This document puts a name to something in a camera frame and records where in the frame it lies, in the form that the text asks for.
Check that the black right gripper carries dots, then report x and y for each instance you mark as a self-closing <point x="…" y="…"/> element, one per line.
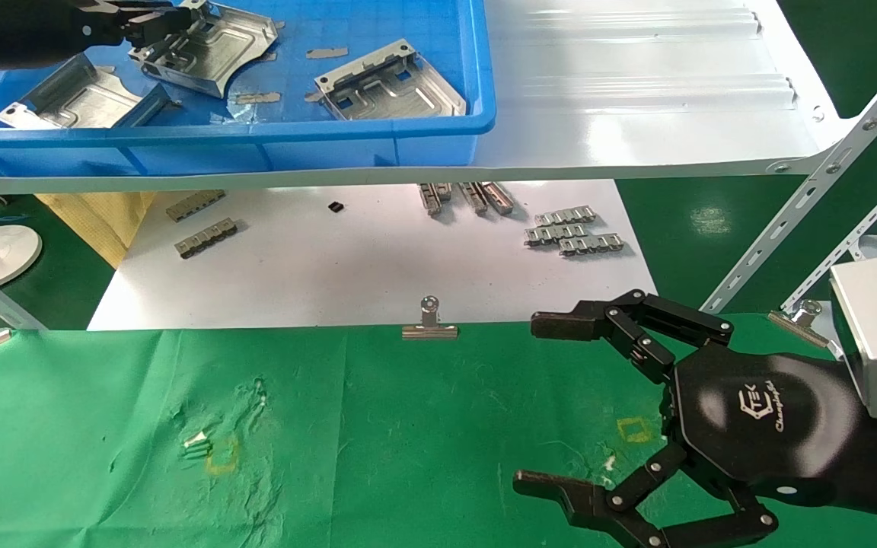
<point x="773" y="426"/>

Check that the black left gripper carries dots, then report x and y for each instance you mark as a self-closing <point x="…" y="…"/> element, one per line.
<point x="27" y="30"/>

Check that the machined grey metal part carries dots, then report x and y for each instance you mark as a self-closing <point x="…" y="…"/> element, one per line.
<point x="218" y="53"/>
<point x="408" y="91"/>
<point x="73" y="99"/>

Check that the grey metal link strip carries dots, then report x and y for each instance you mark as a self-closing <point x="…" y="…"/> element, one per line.
<point x="556" y="234"/>
<point x="195" y="205"/>
<point x="444" y="191"/>
<point x="591" y="244"/>
<point x="565" y="216"/>
<point x="499" y="197"/>
<point x="430" y="200"/>
<point x="473" y="198"/>
<point x="206" y="237"/>

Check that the grey tape strip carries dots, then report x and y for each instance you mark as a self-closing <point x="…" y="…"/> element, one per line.
<point x="326" y="53"/>
<point x="257" y="98"/>

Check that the blue plastic bin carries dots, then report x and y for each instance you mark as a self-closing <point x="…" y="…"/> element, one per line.
<point x="294" y="152"/>

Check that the yellow fabric cover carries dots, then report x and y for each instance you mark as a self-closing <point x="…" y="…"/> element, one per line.
<point x="96" y="221"/>

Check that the green cloth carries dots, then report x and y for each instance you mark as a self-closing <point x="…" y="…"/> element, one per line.
<point x="408" y="441"/>

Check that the white metal shelf board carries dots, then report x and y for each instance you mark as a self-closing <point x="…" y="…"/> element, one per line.
<point x="636" y="91"/>

